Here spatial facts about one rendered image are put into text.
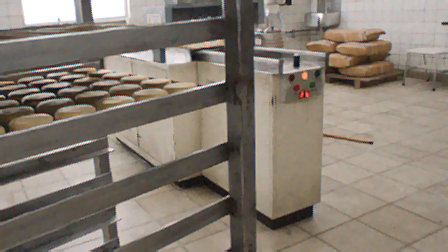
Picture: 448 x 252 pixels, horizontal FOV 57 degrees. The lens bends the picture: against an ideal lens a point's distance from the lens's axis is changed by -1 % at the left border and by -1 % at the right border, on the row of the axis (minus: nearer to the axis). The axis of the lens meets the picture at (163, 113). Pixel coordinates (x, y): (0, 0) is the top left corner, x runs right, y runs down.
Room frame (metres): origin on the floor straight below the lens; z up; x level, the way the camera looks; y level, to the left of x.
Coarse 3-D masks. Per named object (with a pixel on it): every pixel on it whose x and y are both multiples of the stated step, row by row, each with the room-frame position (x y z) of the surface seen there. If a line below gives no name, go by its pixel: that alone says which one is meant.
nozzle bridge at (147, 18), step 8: (256, 0) 2.67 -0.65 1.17; (144, 8) 2.65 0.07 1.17; (152, 8) 2.54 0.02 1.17; (160, 8) 2.44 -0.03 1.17; (168, 8) 2.40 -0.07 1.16; (176, 8) 2.42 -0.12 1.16; (184, 8) 2.54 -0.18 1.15; (200, 8) 2.59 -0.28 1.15; (208, 8) 2.61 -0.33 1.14; (216, 8) 2.64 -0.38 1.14; (256, 8) 2.69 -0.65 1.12; (144, 16) 2.66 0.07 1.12; (152, 16) 2.55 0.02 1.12; (160, 16) 2.45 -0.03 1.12; (168, 16) 2.40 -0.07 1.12; (176, 16) 2.52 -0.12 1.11; (184, 16) 2.54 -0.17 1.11; (192, 16) 2.56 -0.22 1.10; (256, 16) 2.69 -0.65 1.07; (264, 16) 2.69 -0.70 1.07; (256, 24) 2.69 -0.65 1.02; (160, 56) 2.49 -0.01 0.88
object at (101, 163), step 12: (84, 0) 0.91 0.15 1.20; (84, 12) 0.91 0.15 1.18; (84, 60) 0.91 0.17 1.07; (96, 60) 0.92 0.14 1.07; (96, 156) 0.91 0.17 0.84; (108, 156) 0.92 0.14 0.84; (96, 168) 0.92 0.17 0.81; (108, 168) 0.92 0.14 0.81; (108, 228) 0.91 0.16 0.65; (108, 240) 0.91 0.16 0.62
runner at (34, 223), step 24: (168, 168) 0.50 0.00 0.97; (192, 168) 0.53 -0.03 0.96; (96, 192) 0.44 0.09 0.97; (120, 192) 0.46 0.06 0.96; (144, 192) 0.48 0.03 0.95; (24, 216) 0.39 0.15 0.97; (48, 216) 0.40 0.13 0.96; (72, 216) 0.42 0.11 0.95; (0, 240) 0.37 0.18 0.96; (24, 240) 0.38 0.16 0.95
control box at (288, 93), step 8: (288, 72) 1.86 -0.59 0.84; (296, 72) 1.87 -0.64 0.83; (304, 72) 1.88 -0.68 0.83; (312, 72) 1.91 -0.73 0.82; (320, 72) 1.93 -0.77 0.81; (288, 80) 1.85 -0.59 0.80; (296, 80) 1.87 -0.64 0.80; (304, 80) 1.89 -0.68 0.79; (312, 80) 1.91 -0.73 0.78; (320, 80) 1.93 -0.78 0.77; (288, 88) 1.85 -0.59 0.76; (304, 88) 1.89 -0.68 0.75; (312, 88) 1.91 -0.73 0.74; (320, 88) 1.93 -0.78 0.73; (288, 96) 1.85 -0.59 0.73; (296, 96) 1.87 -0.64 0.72; (304, 96) 1.89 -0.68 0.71
